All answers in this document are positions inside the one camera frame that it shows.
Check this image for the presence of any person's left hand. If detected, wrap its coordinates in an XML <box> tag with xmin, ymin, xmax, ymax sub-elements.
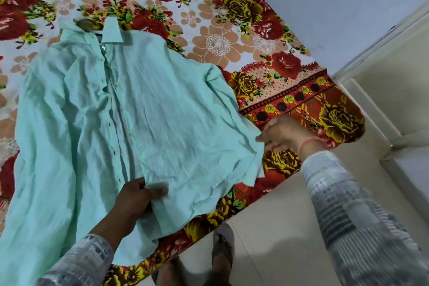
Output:
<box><xmin>111</xmin><ymin>177</ymin><xmax>168</xmax><ymax>230</ymax></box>

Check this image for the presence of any mint green button shirt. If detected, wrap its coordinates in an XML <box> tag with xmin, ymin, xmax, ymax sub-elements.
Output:
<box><xmin>0</xmin><ymin>17</ymin><xmax>265</xmax><ymax>267</ymax></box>

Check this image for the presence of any person's right forearm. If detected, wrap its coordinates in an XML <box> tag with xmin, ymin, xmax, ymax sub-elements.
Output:
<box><xmin>298</xmin><ymin>140</ymin><xmax>429</xmax><ymax>286</ymax></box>

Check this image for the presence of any person's foot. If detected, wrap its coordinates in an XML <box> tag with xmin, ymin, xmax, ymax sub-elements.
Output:
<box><xmin>210</xmin><ymin>233</ymin><xmax>235</xmax><ymax>286</ymax></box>
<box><xmin>151</xmin><ymin>256</ymin><xmax>183</xmax><ymax>286</ymax></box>

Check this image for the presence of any dark clothes hanger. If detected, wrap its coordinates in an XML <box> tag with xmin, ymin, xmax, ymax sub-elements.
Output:
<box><xmin>74</xmin><ymin>18</ymin><xmax>102</xmax><ymax>33</ymax></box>

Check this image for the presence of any person's right foot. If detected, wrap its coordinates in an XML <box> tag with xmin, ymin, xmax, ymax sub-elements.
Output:
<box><xmin>210</xmin><ymin>233</ymin><xmax>235</xmax><ymax>286</ymax></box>

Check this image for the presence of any person's left foot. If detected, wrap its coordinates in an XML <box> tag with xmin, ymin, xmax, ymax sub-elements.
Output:
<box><xmin>151</xmin><ymin>256</ymin><xmax>183</xmax><ymax>286</ymax></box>

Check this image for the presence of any white door frame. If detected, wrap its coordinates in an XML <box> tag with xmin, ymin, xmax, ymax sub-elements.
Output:
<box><xmin>331</xmin><ymin>2</ymin><xmax>429</xmax><ymax>211</ymax></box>

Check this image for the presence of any person's left forearm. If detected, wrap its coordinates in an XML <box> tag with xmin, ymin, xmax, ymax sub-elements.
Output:
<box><xmin>35</xmin><ymin>209</ymin><xmax>135</xmax><ymax>286</ymax></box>

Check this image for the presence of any pink thread wristband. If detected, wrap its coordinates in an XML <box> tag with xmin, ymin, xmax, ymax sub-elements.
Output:
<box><xmin>297</xmin><ymin>137</ymin><xmax>324</xmax><ymax>162</ymax></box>

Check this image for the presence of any person's right hand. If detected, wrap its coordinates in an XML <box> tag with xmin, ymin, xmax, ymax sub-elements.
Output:
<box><xmin>256</xmin><ymin>115</ymin><xmax>323</xmax><ymax>159</ymax></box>

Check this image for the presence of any grey sandal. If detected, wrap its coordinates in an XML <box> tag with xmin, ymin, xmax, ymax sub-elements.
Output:
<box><xmin>211</xmin><ymin>223</ymin><xmax>236</xmax><ymax>269</ymax></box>

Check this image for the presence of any floral red bedsheet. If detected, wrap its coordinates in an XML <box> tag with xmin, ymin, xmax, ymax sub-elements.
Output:
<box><xmin>0</xmin><ymin>0</ymin><xmax>366</xmax><ymax>286</ymax></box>

